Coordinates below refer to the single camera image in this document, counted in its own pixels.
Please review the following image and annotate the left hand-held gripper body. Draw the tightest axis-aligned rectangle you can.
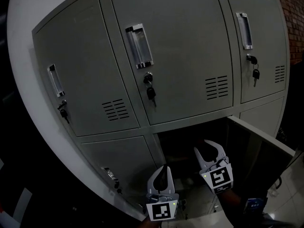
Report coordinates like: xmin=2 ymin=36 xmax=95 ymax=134
xmin=145 ymin=193 xmax=180 ymax=222

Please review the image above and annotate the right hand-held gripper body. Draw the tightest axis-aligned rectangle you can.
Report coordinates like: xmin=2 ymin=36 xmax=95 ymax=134
xmin=199 ymin=157 xmax=235 ymax=195

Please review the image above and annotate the grey metal locker cabinet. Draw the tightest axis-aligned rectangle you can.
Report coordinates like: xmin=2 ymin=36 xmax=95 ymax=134
xmin=31 ymin=0 xmax=297 ymax=223

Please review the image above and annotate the person's left forearm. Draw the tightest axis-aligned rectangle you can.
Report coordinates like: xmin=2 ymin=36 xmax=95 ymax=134
xmin=142 ymin=219 xmax=164 ymax=228

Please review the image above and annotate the person's right forearm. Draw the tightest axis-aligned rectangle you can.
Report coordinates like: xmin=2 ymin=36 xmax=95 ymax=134
xmin=216 ymin=189 xmax=245 ymax=228

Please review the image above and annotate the grey locker door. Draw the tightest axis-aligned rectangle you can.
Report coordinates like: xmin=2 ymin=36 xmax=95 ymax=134
xmin=225 ymin=115 xmax=296 ymax=199

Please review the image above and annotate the black smartphone on wrist mount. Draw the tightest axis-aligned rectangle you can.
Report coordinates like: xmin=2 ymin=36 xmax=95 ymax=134
xmin=243 ymin=198 xmax=265 ymax=215

